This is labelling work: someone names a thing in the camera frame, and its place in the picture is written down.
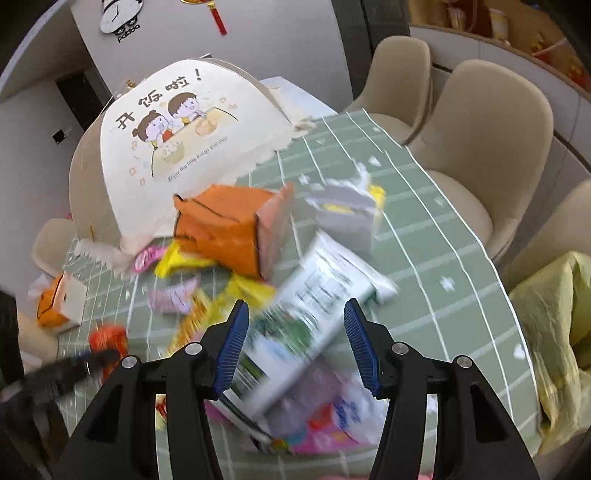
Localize panda wall clock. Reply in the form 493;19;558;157
99;0;142;43

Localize white cup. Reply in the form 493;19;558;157
488;8;509;41

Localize beige dining chair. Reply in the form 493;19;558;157
501;179;591;289
345;36;433;145
407;59;555;260
31;217;77;274

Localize small orange tissue box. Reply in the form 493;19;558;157
34;271;88;331

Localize yellow red snack wrapper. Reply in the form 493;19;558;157
154;242;219;278

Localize cream printed tote bag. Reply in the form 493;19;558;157
68;59;315;269

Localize white green snack packet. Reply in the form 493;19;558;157
221;230;400;431

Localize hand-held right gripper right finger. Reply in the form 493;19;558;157
344;298;541;480

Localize white yellow drink carton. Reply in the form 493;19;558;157
304;167;387;256

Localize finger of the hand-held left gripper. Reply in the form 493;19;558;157
0;348;121;408

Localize purple snack wrapper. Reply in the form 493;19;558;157
148;277;200;315

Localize clear pink cartoon wrapper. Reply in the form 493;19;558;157
205;357;439;457

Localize gold noodle snack packet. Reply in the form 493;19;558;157
167;272;279;357

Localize white sideboard cabinet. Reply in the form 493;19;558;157
408;25;591;195

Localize box of snacks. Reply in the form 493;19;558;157
508;250;591;457

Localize wooden wall shelf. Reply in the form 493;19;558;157
409;0;591;93

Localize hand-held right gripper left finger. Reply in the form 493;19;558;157
55;299;250;480

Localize red knot hanging ornament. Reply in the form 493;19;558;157
180;0;228;36

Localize orange cardboard box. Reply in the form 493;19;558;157
172;182;297;280

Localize red snack packet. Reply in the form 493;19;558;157
88;324;129;372

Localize green checked tablecloth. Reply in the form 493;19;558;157
54;110;542;480

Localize pink candy wrapper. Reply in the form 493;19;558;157
131;244;168;274

